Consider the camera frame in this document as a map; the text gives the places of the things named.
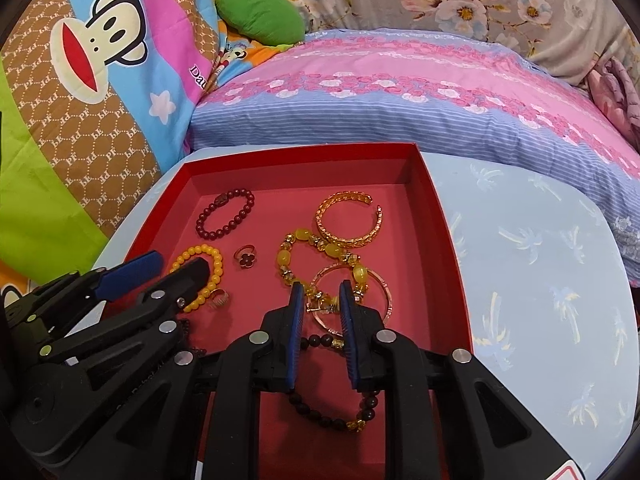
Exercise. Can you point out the colourful cartoon monkey pillow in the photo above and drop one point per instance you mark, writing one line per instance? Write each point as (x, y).
(100, 35)

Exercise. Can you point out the purple pink cloth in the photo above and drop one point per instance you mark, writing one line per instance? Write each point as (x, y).
(615, 90)

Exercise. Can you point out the red cardboard box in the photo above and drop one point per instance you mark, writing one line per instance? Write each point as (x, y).
(300, 195)

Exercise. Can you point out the green pillow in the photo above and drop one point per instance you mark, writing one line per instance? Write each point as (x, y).
(260, 15)

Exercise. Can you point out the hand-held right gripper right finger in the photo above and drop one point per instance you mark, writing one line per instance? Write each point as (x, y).
(350, 335)

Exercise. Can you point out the gold hoop earring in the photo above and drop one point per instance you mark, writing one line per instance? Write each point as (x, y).
(320, 306)

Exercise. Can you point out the floral grey pillow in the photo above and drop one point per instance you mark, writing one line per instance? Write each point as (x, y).
(450, 0)

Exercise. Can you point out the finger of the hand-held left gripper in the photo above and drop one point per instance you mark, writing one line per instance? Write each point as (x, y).
(130, 271)
(187, 282)

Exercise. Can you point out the rose gold bangle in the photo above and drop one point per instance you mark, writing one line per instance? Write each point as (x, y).
(387, 300)

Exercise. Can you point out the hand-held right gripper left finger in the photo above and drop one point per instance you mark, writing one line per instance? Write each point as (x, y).
(295, 335)

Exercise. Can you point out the pink blue striped pillow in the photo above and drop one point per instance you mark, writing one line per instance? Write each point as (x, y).
(400, 85)

